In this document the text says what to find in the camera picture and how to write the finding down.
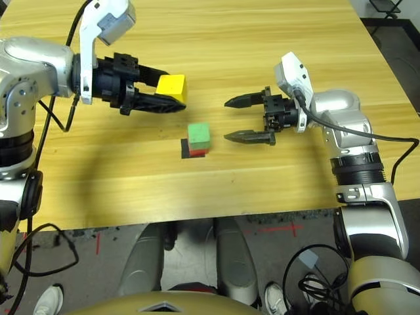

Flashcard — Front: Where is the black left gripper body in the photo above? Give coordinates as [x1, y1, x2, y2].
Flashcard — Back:
[93, 52, 141, 116]

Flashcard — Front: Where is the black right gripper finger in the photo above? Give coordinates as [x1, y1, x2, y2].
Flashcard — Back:
[224, 85, 272, 110]
[222, 130, 277, 146]

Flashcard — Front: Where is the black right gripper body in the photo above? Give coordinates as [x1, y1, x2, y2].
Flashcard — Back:
[263, 94, 300, 133]

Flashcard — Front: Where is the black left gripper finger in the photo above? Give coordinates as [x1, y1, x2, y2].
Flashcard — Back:
[131, 93, 188, 114]
[137, 64, 171, 88]

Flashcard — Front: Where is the yellow wooden block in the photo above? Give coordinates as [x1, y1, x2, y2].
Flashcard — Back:
[155, 74, 188, 103]

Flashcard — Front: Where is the green wooden block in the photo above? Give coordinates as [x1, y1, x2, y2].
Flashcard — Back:
[187, 122, 211, 151]

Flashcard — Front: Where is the black square pad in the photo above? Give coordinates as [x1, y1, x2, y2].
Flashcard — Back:
[180, 138, 207, 160]

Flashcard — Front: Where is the red tape cross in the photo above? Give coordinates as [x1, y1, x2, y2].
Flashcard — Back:
[259, 222, 305, 238]

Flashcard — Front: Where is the grey right robot leg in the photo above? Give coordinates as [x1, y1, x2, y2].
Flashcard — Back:
[213, 218, 260, 306]

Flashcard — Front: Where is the grey robot leg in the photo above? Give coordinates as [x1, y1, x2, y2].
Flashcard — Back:
[117, 222, 165, 296]
[213, 218, 260, 306]

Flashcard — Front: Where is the black folding chair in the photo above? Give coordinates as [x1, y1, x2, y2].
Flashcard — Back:
[369, 0, 403, 20]

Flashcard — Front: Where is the grey left robot leg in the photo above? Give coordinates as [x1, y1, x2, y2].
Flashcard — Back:
[117, 222, 165, 296]

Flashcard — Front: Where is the white sneaker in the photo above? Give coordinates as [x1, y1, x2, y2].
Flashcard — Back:
[264, 282, 289, 315]
[32, 284, 65, 315]

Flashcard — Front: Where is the gold robot torso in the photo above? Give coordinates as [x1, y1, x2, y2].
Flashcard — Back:
[65, 290, 263, 315]

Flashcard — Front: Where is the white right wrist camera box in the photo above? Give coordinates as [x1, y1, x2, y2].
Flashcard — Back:
[273, 51, 316, 134]

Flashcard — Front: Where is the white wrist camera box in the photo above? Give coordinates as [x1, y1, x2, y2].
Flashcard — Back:
[273, 51, 316, 134]
[78, 0, 137, 106]

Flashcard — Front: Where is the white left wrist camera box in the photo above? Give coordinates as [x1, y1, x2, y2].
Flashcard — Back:
[78, 0, 137, 106]

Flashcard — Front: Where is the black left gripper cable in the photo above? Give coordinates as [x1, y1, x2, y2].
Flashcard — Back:
[37, 93, 79, 133]

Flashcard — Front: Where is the black right camera cable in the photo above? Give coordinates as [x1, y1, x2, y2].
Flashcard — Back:
[293, 87, 420, 185]

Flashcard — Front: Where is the black floor cable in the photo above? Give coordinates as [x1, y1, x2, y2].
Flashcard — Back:
[282, 244, 352, 315]

